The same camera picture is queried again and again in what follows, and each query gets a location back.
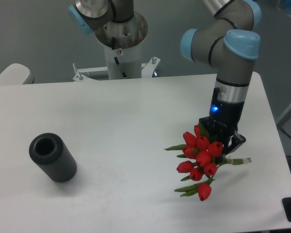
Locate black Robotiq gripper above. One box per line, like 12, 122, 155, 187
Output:
199, 100, 246, 154

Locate red tulip bouquet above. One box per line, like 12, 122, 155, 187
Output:
165, 123, 252, 201

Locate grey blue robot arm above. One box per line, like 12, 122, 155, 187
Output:
68, 0, 261, 154

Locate black ribbed cylindrical vase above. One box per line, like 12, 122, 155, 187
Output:
29, 133, 77, 183

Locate white chair armrest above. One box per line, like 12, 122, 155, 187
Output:
0, 63, 34, 86

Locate white metal base frame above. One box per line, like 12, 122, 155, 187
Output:
72, 56, 161, 82

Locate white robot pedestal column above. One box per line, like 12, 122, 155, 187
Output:
94, 12, 149, 80

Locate black cable on pedestal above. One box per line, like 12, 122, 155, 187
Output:
111, 36, 128, 79

